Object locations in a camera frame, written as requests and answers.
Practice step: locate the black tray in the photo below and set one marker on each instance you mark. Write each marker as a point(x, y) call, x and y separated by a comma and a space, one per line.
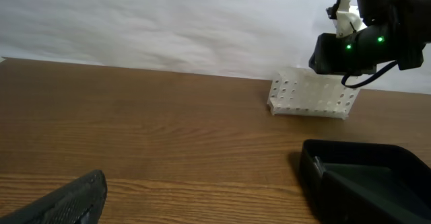
point(353, 151)

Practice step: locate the white test tube rack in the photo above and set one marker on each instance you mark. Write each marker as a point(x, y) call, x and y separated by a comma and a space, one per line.
point(303, 93)

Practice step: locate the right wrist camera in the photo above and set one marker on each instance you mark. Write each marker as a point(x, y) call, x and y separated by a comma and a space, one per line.
point(348, 19)

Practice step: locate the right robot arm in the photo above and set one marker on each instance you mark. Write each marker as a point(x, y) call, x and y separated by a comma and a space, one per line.
point(404, 15)

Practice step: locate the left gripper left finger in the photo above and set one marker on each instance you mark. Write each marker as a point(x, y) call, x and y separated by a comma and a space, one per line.
point(67, 204)

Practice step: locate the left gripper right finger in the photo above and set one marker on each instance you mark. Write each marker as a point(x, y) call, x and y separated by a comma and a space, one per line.
point(363, 207)

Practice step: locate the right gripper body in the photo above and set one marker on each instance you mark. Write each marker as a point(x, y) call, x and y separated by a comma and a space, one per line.
point(331, 57)

